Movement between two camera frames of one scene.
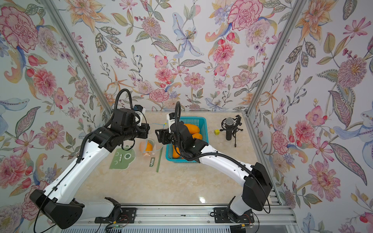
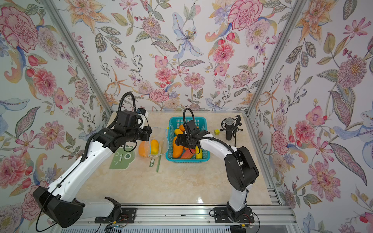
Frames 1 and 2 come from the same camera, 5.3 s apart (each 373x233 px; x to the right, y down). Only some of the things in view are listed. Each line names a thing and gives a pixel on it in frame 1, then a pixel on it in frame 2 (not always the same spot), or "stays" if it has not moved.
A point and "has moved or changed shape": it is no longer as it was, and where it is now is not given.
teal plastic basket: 202,123 stays
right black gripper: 166,135 to 180,141
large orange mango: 175,154 stays
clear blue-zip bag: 148,145 has moved or changed shape
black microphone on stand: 231,125 stays
